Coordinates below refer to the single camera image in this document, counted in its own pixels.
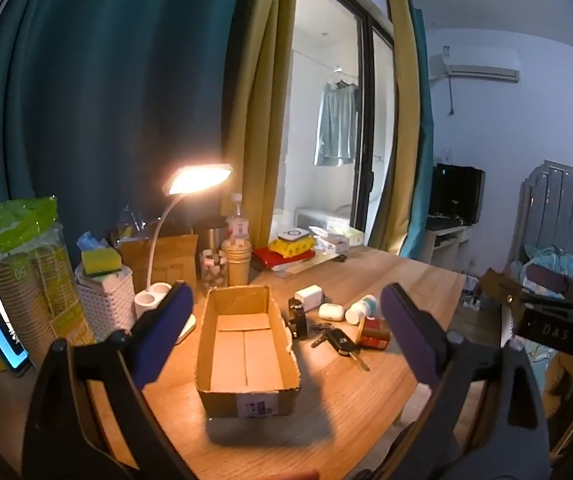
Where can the white round device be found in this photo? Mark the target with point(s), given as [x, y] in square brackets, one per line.
[294, 235]

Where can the narrow yellow curtain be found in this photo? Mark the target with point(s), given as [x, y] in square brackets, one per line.
[401, 110]

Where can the white carton boxes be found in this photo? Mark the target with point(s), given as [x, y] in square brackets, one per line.
[339, 242]

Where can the narrow teal curtain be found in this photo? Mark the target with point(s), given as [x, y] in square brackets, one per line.
[424, 135]

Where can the black wrist watch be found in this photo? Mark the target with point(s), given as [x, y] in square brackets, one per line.
[297, 320]

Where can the hanging grey garment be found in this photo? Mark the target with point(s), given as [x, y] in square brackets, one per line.
[336, 125]

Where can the steel thermos mug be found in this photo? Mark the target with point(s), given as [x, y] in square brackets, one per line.
[212, 235]

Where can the white washing machine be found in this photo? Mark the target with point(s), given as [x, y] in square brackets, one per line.
[321, 220]

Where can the white desk lamp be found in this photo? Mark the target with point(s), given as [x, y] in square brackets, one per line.
[196, 177]

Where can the white charger block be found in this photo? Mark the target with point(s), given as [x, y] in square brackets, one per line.
[309, 296]

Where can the wide yellow curtain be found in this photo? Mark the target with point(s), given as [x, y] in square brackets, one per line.
[261, 110]

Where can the clear water bottle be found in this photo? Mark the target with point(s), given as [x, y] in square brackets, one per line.
[239, 225]

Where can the cardboard box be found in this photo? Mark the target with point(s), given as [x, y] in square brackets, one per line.
[244, 350]

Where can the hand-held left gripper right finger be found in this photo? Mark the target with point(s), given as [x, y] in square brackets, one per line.
[411, 335]

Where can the black car key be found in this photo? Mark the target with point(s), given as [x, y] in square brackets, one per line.
[339, 342]

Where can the grey bed headboard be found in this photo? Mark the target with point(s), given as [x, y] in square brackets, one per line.
[566, 200]

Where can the white woven plastic basket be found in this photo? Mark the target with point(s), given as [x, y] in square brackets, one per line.
[106, 310]

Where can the brown lamp carton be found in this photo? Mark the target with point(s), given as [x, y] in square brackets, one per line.
[176, 260]

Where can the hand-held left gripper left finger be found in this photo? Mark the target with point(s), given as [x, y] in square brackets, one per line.
[164, 330]

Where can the red gold-lidded can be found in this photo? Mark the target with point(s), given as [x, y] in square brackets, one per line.
[374, 335]

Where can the wide teal curtain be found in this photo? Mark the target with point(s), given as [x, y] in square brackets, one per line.
[116, 85]

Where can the sliding glass door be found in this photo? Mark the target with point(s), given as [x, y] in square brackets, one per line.
[366, 110]

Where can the white medicine bottle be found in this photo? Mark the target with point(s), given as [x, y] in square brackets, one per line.
[359, 310]

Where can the glass jar with labels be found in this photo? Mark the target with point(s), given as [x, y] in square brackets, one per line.
[212, 270]

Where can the yellow packet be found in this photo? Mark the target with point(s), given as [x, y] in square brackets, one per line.
[291, 247]

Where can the blue bedding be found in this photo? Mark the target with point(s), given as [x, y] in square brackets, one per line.
[556, 260]

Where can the black television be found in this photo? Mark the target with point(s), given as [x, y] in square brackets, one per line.
[456, 192]

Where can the white earbuds case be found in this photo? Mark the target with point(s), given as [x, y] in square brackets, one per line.
[331, 311]

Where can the stack of brown paper cups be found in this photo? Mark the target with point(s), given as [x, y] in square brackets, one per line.
[236, 267]

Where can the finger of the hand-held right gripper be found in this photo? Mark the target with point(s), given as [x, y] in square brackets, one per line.
[504, 287]

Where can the green paper cup package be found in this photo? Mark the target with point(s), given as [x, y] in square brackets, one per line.
[21, 280]

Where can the white air conditioner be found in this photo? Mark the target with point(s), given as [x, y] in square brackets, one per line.
[481, 65]

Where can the blue plastic bag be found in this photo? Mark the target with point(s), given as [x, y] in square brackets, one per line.
[89, 241]

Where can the white television stand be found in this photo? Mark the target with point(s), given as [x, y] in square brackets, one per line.
[446, 240]

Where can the yellow green sponge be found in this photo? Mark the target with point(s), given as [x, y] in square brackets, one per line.
[99, 262]

